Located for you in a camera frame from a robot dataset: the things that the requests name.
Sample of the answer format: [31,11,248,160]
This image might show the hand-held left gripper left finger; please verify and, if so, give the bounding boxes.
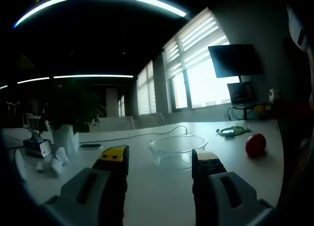
[41,144,130,226]

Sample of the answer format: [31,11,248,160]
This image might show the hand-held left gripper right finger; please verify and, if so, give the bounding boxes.
[191,148,273,226]

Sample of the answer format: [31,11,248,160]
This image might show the red apple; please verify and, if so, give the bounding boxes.
[245,133,267,159]

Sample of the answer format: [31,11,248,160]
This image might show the green container lid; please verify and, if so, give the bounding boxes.
[215,126,251,139]

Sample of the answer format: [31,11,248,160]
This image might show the glass food storage container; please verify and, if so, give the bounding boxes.
[148,135,209,172]

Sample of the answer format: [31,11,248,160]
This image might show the white tabletop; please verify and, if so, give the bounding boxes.
[1,119,285,226]

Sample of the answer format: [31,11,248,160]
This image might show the white crumpled cloth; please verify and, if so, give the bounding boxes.
[50,146,70,175]

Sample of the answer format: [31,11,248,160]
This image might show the dark remote control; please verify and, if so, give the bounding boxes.
[79,143,102,150]

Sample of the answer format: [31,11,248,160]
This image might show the tissue box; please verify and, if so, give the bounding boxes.
[23,131,52,158]

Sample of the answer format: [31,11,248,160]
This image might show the white chair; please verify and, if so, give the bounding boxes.
[134,112,166,129]
[99,115,135,133]

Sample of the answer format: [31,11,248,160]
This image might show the green potted plant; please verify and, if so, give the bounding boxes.
[39,82,106,136]

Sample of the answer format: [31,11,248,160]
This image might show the person's jacket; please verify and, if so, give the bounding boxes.
[279,46,314,219]

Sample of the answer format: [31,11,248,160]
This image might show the open laptop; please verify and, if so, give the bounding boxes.
[227,81,258,106]

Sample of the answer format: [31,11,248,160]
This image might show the large window with blinds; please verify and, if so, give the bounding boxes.
[162,7,240,112]

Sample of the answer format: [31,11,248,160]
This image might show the small white device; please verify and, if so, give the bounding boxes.
[268,88,281,103]

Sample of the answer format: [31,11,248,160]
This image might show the narrow window with blinds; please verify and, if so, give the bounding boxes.
[136,60,157,116]

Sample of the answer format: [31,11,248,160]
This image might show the black monitor screen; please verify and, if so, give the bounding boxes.
[208,44,263,79]

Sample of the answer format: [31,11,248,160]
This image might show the white worn chest device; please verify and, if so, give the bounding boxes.
[286,3,310,51]

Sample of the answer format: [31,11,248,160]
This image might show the long ceiling light strip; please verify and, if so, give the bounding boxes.
[13,0,189,29]

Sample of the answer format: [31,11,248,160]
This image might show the thin black cable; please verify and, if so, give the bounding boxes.
[78,125,192,144]

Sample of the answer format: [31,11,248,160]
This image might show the tangled black cables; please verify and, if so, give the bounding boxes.
[225,107,246,121]

